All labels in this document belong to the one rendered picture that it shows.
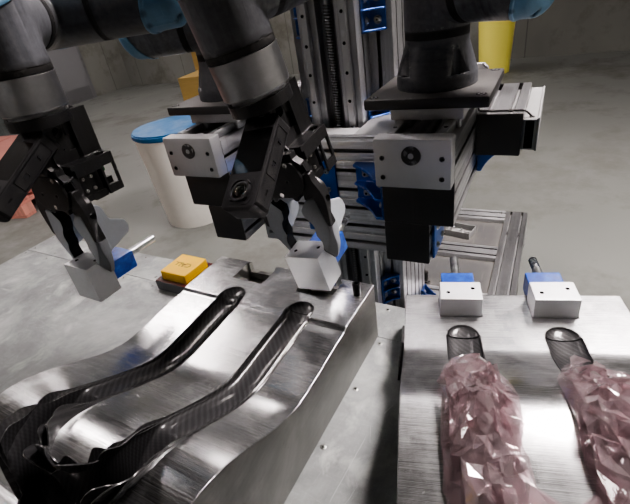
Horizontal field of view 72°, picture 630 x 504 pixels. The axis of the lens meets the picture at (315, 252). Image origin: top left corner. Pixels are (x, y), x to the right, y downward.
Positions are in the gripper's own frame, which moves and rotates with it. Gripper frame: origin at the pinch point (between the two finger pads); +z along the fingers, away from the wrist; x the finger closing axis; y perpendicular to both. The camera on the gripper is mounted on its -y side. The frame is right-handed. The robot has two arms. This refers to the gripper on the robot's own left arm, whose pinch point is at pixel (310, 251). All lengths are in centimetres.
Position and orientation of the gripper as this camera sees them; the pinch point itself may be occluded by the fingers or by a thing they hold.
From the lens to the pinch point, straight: 56.3
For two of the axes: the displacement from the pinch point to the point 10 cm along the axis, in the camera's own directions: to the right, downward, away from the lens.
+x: -8.4, -0.3, 5.4
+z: 3.2, 7.8, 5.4
